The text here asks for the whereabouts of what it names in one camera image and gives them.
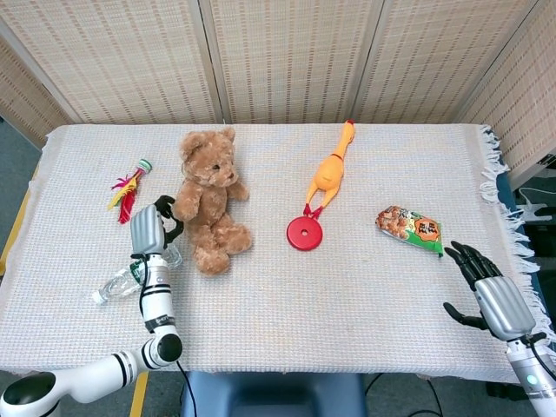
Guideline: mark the clear plastic water bottle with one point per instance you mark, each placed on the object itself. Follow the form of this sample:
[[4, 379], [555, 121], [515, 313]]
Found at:
[[117, 284]]

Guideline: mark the brown teddy bear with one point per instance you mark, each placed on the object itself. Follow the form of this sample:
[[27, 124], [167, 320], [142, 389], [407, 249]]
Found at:
[[213, 204]]

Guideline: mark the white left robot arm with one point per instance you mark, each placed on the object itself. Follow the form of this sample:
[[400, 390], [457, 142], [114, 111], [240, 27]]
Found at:
[[108, 347]]

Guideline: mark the white stand frame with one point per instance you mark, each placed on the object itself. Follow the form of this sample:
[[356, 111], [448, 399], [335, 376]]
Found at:
[[532, 202]]

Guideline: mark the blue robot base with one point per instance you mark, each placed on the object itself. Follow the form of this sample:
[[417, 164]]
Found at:
[[273, 395]]

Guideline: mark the woven folding screen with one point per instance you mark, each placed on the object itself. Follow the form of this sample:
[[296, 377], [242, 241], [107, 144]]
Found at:
[[278, 56]]

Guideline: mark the white woven tablecloth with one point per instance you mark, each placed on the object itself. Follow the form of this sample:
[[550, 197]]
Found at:
[[304, 304]]

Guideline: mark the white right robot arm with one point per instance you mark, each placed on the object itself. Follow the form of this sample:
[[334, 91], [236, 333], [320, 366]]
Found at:
[[532, 373]]

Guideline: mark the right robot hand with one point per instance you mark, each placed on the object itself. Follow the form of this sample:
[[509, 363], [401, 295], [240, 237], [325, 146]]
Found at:
[[499, 299]]

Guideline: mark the red round disc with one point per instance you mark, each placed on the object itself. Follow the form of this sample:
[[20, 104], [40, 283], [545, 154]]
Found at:
[[304, 233]]

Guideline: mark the yellow rubber chicken toy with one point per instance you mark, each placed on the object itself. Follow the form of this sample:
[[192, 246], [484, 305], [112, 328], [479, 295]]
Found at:
[[331, 171]]

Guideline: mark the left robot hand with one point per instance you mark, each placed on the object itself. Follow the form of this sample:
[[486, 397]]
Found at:
[[150, 228]]

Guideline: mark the green snack bag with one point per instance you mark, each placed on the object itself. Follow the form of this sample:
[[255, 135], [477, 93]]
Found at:
[[410, 230]]

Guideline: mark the feather shuttlecock toy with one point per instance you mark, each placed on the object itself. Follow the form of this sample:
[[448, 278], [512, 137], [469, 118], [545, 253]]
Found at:
[[128, 191]]

